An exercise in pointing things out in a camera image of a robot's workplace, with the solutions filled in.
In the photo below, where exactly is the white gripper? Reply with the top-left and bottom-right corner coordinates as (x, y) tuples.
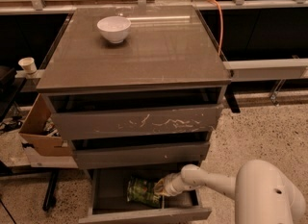
(154, 173), (186, 196)

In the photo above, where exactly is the green jalapeno chip bag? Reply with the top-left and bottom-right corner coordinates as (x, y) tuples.
(127, 176), (161, 208)

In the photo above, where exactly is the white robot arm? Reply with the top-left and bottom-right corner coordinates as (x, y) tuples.
(154, 160), (306, 224)

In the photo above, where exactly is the grey middle drawer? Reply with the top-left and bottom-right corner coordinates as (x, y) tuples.
(73, 132), (210, 169)

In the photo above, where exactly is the grey drawer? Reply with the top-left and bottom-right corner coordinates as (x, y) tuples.
(78, 162), (212, 224)
(52, 87), (222, 140)
(73, 132), (210, 169)

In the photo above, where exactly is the grey bottom drawer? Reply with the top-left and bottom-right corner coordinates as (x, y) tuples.
(78, 162), (212, 224)

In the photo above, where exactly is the grey top drawer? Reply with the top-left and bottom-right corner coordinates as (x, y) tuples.
(52, 87), (222, 140)

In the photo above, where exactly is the grey drawer cabinet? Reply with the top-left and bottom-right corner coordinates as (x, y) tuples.
(36, 4), (232, 170)

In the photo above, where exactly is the black stand leg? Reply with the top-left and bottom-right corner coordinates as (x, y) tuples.
(42, 169), (59, 212)

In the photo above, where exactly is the brown cardboard box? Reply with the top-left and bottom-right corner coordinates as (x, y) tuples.
(19, 95), (72, 157)

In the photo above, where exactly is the white ceramic bowl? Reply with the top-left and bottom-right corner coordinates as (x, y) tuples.
(97, 16), (131, 43)

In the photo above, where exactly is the white paper cup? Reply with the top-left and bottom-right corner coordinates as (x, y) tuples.
(18, 57), (37, 74)

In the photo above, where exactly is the grey metal rail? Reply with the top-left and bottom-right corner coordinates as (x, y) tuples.
(223, 59), (308, 82)

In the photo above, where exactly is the orange cable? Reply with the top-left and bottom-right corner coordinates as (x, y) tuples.
(207, 0), (224, 57)

